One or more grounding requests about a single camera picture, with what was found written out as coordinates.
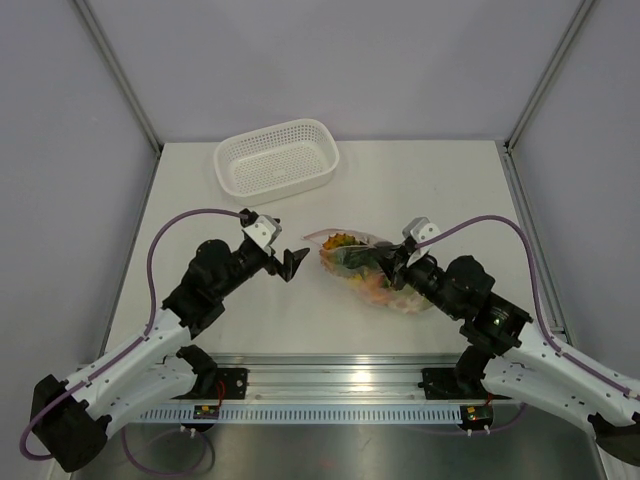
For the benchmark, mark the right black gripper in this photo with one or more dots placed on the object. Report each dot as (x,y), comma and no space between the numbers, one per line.
(398,270)

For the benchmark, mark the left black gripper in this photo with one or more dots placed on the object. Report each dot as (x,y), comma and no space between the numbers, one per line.
(290,262)

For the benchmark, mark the clear zip top bag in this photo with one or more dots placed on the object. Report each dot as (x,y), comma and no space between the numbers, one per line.
(357,268)

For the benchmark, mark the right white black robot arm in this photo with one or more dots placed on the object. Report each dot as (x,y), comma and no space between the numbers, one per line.
(510,355)

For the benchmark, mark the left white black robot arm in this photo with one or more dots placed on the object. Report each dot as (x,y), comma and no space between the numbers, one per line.
(72,419)

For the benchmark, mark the fake orange pineapple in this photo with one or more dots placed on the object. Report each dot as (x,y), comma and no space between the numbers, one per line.
(340,240)

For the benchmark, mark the white perforated plastic basket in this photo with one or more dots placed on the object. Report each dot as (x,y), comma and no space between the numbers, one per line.
(276,162)

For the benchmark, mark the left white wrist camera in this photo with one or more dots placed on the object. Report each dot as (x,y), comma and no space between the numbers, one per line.
(263,231)

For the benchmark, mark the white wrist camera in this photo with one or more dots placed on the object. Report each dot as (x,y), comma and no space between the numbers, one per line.
(263,231)
(418,231)

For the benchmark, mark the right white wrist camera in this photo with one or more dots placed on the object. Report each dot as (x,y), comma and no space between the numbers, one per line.
(418,231)

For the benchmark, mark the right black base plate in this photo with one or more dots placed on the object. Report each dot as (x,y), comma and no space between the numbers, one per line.
(440,383)

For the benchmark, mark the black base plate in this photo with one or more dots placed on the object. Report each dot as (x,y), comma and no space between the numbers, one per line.
(231,383)
(440,383)

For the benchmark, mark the aluminium mounting rail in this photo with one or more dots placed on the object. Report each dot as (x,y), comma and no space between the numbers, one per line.
(335,378)

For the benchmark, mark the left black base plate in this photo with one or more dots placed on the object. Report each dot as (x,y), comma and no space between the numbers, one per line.
(231,383)

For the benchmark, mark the white slotted cable duct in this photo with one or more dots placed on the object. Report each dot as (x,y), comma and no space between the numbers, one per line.
(200,414)

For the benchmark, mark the right aluminium frame post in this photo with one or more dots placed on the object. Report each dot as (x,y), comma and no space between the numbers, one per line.
(551,70)

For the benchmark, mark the aluminium frame post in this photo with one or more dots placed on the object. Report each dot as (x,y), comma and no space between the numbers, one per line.
(98,36)
(551,70)

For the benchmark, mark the left aluminium frame post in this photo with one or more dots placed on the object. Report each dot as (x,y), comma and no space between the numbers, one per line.
(98,36)

